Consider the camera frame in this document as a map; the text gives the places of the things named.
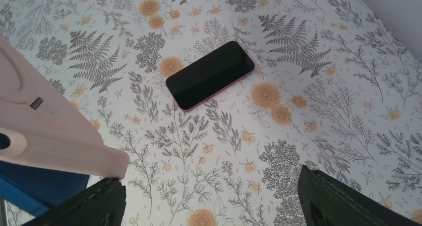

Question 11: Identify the phone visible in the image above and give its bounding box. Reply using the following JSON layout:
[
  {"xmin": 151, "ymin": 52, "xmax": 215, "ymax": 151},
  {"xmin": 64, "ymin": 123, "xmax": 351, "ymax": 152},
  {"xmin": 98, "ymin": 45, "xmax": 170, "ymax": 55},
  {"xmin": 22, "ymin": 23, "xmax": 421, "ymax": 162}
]
[
  {"xmin": 165, "ymin": 41, "xmax": 255, "ymax": 111},
  {"xmin": 0, "ymin": 37, "xmax": 129, "ymax": 217}
]

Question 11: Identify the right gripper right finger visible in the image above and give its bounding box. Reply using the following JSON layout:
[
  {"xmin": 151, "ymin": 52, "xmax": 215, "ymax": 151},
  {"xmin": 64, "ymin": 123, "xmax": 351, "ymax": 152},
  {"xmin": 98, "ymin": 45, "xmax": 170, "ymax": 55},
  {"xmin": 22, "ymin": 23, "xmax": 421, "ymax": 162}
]
[{"xmin": 298, "ymin": 165, "xmax": 420, "ymax": 226}]

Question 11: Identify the floral patterned table mat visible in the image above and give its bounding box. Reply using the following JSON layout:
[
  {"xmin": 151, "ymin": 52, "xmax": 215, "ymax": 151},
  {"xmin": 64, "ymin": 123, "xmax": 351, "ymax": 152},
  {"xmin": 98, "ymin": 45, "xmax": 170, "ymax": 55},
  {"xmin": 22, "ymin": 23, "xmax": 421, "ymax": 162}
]
[{"xmin": 0, "ymin": 0, "xmax": 422, "ymax": 226}]

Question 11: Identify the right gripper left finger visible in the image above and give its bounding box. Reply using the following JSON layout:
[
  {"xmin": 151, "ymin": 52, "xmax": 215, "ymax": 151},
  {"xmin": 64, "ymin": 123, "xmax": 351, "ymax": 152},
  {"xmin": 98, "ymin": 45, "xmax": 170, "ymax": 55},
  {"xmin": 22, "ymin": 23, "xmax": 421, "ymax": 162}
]
[{"xmin": 24, "ymin": 178, "xmax": 126, "ymax": 226}]

